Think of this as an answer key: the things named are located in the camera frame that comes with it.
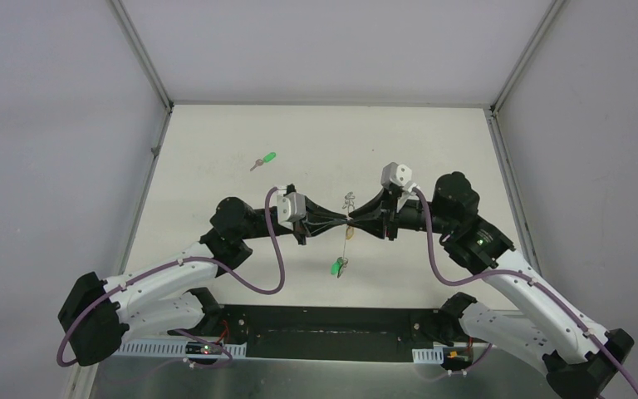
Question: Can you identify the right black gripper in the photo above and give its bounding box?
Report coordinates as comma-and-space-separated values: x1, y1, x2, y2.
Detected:
346, 185, 455, 241

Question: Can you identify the large wire keyring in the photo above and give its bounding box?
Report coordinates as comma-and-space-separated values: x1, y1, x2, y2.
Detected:
341, 191, 356, 263

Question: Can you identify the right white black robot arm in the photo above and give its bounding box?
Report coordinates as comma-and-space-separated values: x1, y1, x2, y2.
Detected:
345, 167, 634, 398

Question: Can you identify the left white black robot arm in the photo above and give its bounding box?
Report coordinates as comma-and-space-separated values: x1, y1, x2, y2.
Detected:
56, 188, 354, 367

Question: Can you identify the green tagged loose key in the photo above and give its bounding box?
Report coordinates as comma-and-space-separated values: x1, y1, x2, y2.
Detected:
250, 152, 277, 171

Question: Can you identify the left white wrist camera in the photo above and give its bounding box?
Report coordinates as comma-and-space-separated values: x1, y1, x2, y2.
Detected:
277, 184, 307, 229

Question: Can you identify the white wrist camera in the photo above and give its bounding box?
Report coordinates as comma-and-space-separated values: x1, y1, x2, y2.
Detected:
380, 162, 412, 191
277, 184, 307, 229

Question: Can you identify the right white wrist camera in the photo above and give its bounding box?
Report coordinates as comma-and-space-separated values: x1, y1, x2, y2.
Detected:
380, 162, 412, 191

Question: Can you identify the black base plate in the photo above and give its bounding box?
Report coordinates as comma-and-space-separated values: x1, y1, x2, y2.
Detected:
190, 305, 468, 362

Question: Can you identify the right white cable duct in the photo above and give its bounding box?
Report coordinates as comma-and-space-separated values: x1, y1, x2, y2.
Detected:
411, 347, 444, 365

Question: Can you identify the white cable duct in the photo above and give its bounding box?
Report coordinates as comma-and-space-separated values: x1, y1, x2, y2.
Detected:
114, 339, 226, 359
411, 347, 444, 365

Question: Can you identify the right aluminium frame post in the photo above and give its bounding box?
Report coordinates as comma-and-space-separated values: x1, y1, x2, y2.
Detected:
483, 0, 568, 273

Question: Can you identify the aluminium frame post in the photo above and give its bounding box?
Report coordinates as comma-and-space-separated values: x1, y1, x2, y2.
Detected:
71, 0, 174, 399
483, 0, 568, 273

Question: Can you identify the left white cable duct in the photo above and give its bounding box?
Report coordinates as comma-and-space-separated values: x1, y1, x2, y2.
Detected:
114, 339, 226, 359

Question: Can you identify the left aluminium frame post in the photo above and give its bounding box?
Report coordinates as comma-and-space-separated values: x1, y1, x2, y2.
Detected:
71, 0, 174, 399

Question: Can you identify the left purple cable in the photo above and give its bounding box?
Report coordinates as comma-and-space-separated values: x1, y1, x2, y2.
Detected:
56, 185, 288, 368

